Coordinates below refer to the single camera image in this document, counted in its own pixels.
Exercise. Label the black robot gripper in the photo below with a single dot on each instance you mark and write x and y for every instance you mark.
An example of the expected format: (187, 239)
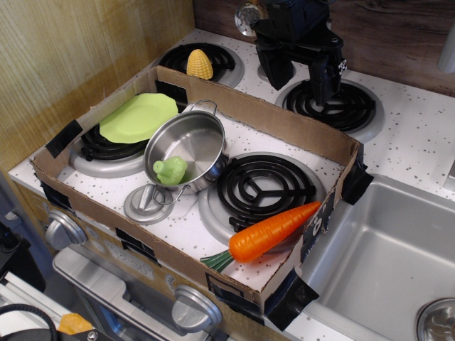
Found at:
(298, 31)

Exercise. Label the green toy broccoli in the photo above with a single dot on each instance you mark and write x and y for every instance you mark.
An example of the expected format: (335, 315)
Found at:
(170, 171)

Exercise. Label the small steel pan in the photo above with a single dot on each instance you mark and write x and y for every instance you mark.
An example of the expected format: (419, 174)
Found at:
(198, 137)

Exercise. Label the grey stovetop knob back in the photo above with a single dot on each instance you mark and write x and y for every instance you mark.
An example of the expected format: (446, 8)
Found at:
(262, 74)

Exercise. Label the grey stovetop knob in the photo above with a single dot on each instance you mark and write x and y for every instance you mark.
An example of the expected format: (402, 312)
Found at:
(148, 204)
(262, 74)

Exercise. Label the back right stove burner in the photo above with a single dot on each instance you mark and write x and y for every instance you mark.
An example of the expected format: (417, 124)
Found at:
(354, 110)

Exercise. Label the stove burner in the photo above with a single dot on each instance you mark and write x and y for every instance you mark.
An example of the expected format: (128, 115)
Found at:
(354, 110)
(95, 156)
(254, 187)
(227, 67)

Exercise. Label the back left stove burner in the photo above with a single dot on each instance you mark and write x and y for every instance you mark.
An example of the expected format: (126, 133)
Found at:
(227, 67)

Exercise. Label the hanging silver strainer ladle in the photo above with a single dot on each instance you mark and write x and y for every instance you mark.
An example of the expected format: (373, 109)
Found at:
(246, 14)

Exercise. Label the yellow toy corn cob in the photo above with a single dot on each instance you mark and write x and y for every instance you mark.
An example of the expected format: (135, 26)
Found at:
(199, 65)

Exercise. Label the front right stove burner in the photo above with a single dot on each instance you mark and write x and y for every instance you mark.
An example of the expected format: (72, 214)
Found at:
(254, 187)

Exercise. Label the light green plastic plate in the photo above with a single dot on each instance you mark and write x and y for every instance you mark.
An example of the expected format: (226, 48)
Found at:
(138, 119)

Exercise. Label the orange toy carrot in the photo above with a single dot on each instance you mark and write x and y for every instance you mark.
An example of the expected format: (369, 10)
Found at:
(256, 240)

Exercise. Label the grey stovetop knob front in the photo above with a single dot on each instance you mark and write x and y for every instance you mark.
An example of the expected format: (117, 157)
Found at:
(148, 204)

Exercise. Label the grey toy sink basin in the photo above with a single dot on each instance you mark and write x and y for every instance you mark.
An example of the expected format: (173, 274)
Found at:
(381, 260)

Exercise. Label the front left stove burner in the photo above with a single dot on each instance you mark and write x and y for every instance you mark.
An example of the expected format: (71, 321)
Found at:
(95, 156)

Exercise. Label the right oven front knob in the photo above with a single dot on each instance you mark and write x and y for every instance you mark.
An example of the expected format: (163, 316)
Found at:
(192, 311)

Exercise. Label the oven knob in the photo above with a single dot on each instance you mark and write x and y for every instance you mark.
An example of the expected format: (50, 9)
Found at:
(192, 311)
(64, 229)

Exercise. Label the silver sink drain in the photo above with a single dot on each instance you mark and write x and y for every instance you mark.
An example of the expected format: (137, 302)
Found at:
(435, 320)

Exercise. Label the left oven front knob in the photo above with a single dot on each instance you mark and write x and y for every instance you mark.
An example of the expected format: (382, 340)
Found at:
(64, 229)

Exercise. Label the orange tape piece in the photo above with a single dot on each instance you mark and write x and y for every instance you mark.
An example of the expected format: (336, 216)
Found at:
(73, 323)

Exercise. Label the grey faucet post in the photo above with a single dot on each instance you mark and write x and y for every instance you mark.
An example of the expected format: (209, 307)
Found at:
(446, 61)

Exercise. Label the silver oven door handle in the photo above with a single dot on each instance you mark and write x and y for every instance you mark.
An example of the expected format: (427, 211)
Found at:
(113, 306)

